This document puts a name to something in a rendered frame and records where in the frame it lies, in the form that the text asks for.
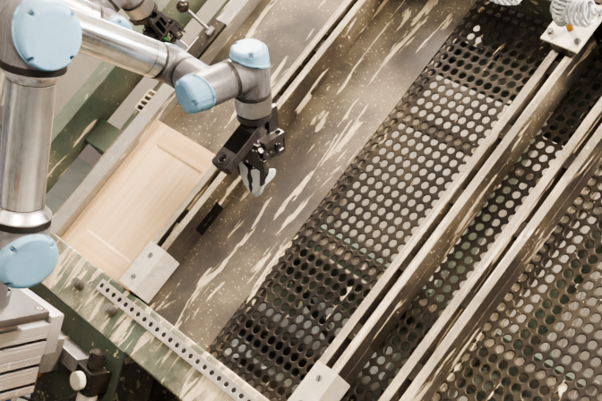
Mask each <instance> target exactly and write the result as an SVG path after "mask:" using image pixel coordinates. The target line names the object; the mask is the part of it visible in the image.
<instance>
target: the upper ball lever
mask: <svg viewBox="0 0 602 401"><path fill-rule="evenodd" d="M189 8H190V4H189V2H188V1H187V0H178V1H177V2H176V9H177V10H178V11H179V12H181V13H186V12H188V13H189V14H190V15H191V16H192V17H193V18H194V19H195V20H196V21H198V22H199V23H200V24H201V25H202V26H203V27H204V28H205V29H206V31H205V34H206V35H208V36H211V34H212V33H213V32H214V31H215V30H216V29H215V28H214V27H212V26H210V27H208V26H207V25H206V24H205V23H204V22H203V21H201V20H200V19H199V18H198V17H197V16H196V15H195V14H194V13H193V12H192V11H190V10H189Z"/></svg>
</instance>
